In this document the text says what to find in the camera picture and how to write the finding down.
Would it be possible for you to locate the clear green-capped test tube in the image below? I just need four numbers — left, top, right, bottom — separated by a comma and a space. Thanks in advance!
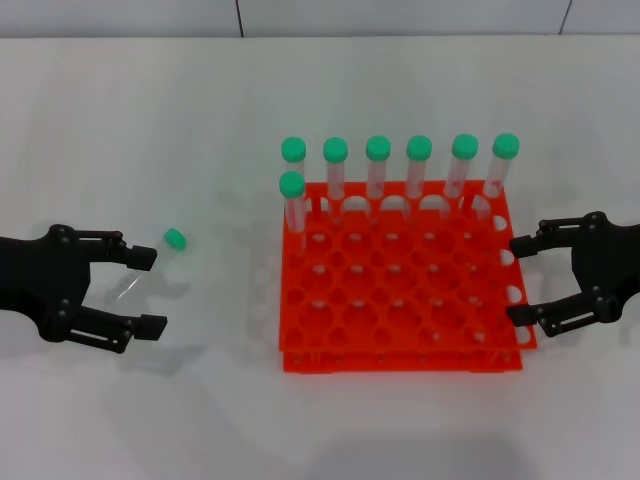
279, 136, 308, 176
365, 135, 392, 216
479, 132, 521, 211
405, 134, 433, 211
322, 136, 349, 224
278, 170, 307, 254
113, 227, 189, 304
444, 133, 480, 211

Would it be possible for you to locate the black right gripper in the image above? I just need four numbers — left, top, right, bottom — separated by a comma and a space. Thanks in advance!
506, 211, 640, 338

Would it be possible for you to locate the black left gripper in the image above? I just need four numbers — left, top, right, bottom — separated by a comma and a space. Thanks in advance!
0, 224, 169, 356

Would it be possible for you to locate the orange test tube rack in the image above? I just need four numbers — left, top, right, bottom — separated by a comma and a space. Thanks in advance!
277, 179, 540, 375

